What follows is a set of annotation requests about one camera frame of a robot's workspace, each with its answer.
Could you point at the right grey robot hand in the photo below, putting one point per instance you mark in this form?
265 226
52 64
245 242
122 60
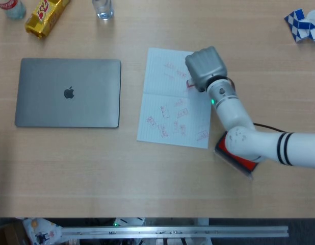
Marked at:
206 66

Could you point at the red and white stamp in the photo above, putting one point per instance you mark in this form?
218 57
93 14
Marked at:
189 84

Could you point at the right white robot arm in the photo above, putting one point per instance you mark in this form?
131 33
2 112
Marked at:
234 114

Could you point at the open lined notebook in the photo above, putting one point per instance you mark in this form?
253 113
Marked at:
167 114

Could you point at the red ink pad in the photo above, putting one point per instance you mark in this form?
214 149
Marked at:
245 164

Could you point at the blue white snake puzzle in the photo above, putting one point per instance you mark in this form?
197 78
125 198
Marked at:
304 25

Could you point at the clear plastic water bottle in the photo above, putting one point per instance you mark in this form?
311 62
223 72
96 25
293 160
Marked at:
104 10

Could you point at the grey closed laptop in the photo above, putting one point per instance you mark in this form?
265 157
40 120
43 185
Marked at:
68 93

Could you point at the gold snack packet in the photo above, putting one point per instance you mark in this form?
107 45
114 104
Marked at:
45 16

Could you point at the plastic bottle with red label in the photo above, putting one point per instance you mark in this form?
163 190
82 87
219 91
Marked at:
13 9

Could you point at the white printed plastic bag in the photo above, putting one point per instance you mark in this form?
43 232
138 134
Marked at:
40 229

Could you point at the aluminium rail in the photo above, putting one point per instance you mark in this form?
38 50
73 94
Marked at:
172 232

